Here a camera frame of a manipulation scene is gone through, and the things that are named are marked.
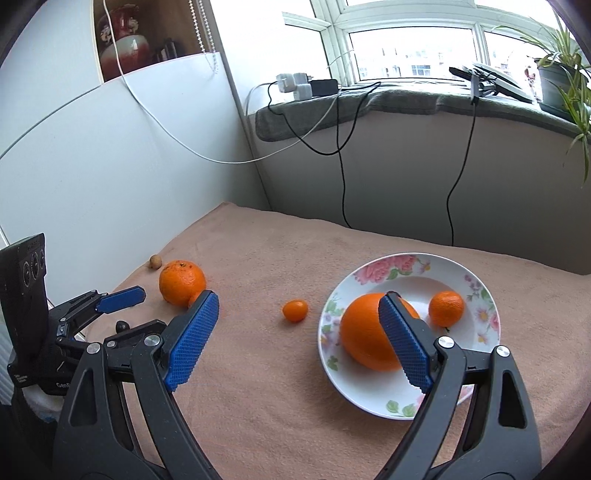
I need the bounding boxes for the white cable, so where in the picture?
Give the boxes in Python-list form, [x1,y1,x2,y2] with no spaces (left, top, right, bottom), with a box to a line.
[102,0,346,166]

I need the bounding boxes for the white power adapters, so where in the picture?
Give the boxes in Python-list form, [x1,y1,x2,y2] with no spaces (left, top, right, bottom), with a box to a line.
[276,73,314,101]

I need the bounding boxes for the large smooth orange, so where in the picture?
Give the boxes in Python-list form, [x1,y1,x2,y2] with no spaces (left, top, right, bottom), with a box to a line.
[339,293,402,372]

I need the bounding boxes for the black power brick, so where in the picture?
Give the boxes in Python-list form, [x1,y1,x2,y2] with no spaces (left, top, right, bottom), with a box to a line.
[310,79,339,98]

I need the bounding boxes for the black cable right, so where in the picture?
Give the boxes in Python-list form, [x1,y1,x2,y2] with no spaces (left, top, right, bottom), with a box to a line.
[445,73,482,247]

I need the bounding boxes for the pink table cloth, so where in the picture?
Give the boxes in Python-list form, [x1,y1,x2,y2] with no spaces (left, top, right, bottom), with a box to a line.
[82,200,591,480]

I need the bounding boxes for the white bead curtain cord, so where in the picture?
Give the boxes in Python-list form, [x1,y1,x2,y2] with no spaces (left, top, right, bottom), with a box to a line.
[193,0,219,73]

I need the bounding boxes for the red ceramic vase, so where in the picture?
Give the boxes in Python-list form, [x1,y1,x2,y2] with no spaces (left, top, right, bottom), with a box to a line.
[97,4,152,81]

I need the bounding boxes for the floral white plate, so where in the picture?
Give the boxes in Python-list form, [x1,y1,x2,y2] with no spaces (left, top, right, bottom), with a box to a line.
[318,252,501,420]

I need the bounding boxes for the window frame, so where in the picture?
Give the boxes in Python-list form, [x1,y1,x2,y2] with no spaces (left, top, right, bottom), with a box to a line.
[280,1,567,87]

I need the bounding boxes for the small kumquat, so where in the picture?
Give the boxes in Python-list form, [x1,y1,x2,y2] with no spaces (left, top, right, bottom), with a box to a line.
[281,300,308,323]

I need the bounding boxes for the large orange with stem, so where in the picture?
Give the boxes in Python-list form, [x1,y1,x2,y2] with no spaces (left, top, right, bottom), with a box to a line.
[158,260,206,308]

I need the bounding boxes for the small mandarin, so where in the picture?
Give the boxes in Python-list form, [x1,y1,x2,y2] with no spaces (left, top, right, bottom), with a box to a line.
[429,290,465,328]

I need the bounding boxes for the black cable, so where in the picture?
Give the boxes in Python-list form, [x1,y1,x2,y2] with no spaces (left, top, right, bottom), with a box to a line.
[445,73,482,247]
[267,81,382,229]

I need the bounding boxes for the spider plant in pot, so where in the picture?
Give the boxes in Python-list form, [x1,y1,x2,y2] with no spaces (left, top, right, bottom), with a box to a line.
[495,10,590,182]

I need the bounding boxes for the black cable left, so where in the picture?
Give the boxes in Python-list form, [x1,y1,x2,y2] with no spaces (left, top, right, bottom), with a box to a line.
[267,81,382,229]

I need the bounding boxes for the grey windowsill mat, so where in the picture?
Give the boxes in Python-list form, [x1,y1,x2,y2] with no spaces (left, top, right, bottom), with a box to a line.
[254,88,579,142]

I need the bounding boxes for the black camera box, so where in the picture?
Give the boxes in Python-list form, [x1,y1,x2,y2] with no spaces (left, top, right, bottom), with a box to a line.
[1,233,49,387]

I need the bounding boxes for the black tablet device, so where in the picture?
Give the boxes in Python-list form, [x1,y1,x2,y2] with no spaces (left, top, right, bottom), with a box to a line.
[449,62,533,104]

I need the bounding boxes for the brown longan fruit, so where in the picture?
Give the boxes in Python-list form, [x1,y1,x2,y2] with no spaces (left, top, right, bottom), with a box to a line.
[148,255,162,270]

